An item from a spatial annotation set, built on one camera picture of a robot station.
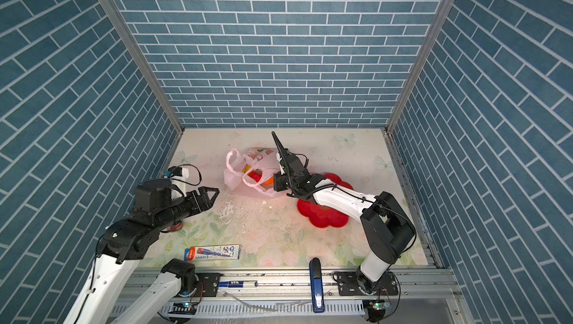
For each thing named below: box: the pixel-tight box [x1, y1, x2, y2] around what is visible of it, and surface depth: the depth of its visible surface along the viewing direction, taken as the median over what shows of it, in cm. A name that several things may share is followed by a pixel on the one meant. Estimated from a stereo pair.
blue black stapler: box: [308, 257, 325, 313], surface depth 73 cm
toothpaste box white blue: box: [183, 244, 242, 262], surface depth 81 cm
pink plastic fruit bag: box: [223, 147, 282, 197], surface depth 80 cm
